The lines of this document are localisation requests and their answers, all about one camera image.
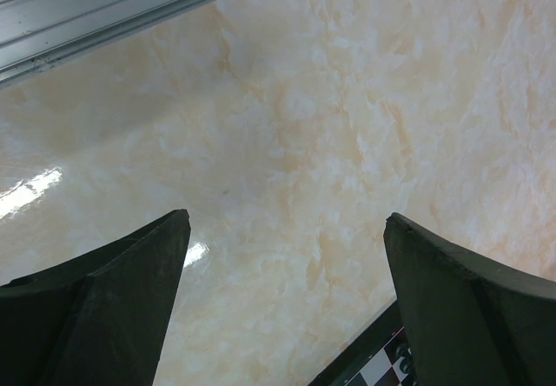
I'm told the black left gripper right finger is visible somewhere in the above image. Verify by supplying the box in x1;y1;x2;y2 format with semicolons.
383;213;555;385

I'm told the black and grey chessboard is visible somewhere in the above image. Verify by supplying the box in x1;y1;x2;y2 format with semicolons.
310;302;419;386

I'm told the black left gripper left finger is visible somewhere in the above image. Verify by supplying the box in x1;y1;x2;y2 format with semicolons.
1;210;191;385

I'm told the aluminium frame rail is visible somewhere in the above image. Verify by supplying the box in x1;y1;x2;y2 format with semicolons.
1;0;215;87

